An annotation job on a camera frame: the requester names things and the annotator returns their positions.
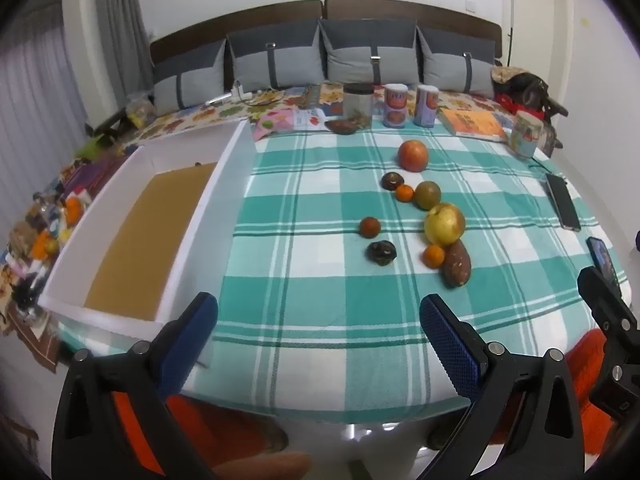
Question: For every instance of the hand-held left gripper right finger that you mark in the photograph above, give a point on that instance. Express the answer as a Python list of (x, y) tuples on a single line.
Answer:
[(447, 340)]

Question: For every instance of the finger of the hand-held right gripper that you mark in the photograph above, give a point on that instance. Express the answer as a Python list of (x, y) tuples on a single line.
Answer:
[(607, 320), (602, 260)]

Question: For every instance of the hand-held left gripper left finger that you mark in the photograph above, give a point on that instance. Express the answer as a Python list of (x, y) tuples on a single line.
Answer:
[(192, 327)]

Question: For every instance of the brown oblong fruit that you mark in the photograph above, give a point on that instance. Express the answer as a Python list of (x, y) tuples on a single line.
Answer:
[(456, 262)]

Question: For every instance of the small orange tangerine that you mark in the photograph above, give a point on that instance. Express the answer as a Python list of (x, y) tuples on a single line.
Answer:
[(405, 193), (433, 256)]

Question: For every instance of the dark wrinkled passion fruit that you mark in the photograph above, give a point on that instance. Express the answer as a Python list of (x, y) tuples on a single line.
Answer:
[(393, 180), (381, 252)]

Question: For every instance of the yellow pear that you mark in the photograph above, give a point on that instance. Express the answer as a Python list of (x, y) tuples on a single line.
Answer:
[(445, 223)]

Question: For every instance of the small brown round fruit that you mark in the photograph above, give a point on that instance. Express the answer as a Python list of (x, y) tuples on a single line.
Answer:
[(370, 226)]

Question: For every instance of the white box with cardboard bottom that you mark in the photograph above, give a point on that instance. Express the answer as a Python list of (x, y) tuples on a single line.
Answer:
[(220, 185)]

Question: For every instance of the green brown round fruit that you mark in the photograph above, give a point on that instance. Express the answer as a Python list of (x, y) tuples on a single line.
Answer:
[(427, 195)]

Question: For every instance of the red apple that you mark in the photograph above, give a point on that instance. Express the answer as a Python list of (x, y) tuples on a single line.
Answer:
[(413, 156)]

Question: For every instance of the black smartphone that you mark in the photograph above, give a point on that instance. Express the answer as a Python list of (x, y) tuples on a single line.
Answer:
[(562, 201)]

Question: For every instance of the person's orange pants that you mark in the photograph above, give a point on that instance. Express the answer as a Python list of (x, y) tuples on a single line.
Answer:
[(200, 425)]

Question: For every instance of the green white plaid cloth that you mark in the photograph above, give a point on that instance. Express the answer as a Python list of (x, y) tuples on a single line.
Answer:
[(325, 310)]

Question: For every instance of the pile of assorted small items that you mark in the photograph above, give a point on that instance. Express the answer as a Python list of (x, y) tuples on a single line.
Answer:
[(45, 240)]

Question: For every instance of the dark bag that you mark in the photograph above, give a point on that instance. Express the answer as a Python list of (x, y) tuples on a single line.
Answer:
[(527, 90)]

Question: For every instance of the orange book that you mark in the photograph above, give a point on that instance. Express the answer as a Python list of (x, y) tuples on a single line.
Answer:
[(472, 124)]

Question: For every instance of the pink snack packet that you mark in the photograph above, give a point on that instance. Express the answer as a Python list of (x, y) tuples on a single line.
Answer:
[(272, 122)]

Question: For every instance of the clear plastic container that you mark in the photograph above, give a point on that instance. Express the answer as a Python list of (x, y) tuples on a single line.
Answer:
[(137, 110)]

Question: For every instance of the printed food can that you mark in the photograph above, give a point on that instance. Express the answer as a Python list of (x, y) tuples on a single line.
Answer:
[(426, 106), (396, 105)]

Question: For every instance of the dark brown oval object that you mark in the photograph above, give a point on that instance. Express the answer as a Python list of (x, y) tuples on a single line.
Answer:
[(342, 126)]

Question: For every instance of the white snack packet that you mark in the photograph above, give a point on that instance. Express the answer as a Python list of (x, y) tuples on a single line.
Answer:
[(310, 119)]

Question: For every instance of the white power strip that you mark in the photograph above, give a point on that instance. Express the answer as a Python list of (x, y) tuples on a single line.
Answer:
[(241, 92)]

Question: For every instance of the grey pillow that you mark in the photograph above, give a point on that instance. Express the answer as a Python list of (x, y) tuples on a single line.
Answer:
[(190, 80), (455, 62), (275, 60), (370, 50)]

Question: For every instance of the clear jar with black lid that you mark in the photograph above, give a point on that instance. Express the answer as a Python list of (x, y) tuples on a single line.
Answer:
[(358, 105)]

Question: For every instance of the white door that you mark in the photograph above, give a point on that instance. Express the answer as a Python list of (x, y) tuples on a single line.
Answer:
[(540, 10)]

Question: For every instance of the grey curtain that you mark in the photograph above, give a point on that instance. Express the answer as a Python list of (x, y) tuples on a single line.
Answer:
[(40, 100)]

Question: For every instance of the white wall switch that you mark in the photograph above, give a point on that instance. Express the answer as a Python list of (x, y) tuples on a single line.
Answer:
[(471, 6)]

